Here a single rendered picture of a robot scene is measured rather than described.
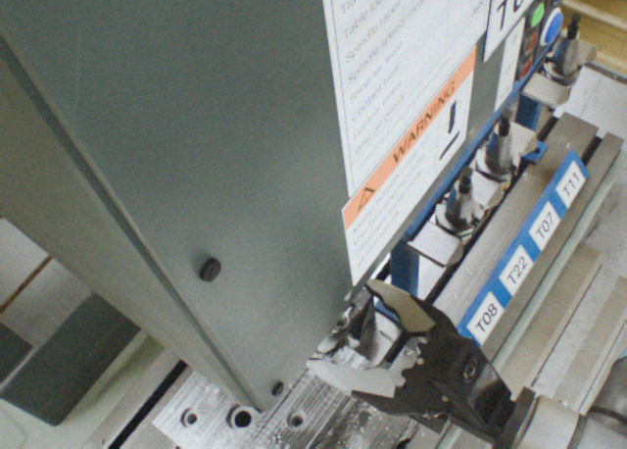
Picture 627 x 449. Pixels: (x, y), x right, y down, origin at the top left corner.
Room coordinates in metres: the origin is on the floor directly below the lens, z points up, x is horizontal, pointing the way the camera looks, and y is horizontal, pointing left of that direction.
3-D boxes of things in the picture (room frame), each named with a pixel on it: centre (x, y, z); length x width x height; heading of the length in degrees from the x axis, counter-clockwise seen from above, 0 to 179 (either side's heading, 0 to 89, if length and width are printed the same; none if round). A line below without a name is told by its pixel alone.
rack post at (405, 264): (0.46, -0.11, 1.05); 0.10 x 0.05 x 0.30; 44
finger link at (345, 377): (0.19, 0.01, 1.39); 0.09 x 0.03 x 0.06; 72
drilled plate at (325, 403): (0.33, 0.16, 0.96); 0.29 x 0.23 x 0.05; 134
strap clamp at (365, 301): (0.42, 0.00, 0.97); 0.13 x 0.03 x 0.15; 134
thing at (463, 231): (0.46, -0.19, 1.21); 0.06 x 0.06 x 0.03
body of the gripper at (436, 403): (0.16, -0.10, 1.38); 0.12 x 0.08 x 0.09; 48
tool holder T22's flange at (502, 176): (0.53, -0.27, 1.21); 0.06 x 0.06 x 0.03
